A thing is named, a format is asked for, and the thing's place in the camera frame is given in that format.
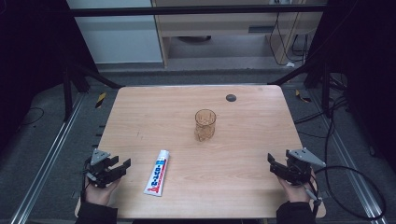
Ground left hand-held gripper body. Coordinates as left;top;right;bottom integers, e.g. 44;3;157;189
83;148;121;189

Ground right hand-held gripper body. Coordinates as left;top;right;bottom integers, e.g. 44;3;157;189
279;147;327;187

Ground white toothpaste tube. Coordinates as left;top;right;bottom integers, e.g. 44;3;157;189
143;149;171;198

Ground amber glass cup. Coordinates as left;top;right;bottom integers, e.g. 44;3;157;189
193;108;218;143

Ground person's left hand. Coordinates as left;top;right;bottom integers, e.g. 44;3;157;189
84;177;121;206

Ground person's right hand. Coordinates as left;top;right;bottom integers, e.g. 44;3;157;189
277;174;318;204

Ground yellow black tape strip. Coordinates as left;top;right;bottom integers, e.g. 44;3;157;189
294;89;312;104
94;91;107;109

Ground white cabinet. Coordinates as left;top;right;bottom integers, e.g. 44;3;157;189
65;0;163;65

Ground light wooden desk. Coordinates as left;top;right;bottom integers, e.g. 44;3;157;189
150;0;325;69

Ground grey cable plug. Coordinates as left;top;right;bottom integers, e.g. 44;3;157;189
302;184;323;217

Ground aluminium floor rail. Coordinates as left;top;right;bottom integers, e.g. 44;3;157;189
9;92;86;224
310;92;389;224

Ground black floor cable bundle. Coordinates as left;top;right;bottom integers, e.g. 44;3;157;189
293;72;350;139

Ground black upright frame post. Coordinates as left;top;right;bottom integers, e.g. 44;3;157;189
63;65;74;123
321;63;332;119

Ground thin black floor cable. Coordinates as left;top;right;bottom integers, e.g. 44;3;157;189
21;106;46;127

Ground black looped gripper cable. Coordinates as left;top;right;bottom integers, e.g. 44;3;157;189
313;165;388;221

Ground black diagonal frame strut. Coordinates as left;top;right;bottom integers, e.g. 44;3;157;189
66;63;124;91
267;58;325;87

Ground black hanging desk cables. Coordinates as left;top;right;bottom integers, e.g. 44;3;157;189
268;11;310;67

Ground black horizontal frame bar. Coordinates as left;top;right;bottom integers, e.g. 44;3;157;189
69;5;327;18

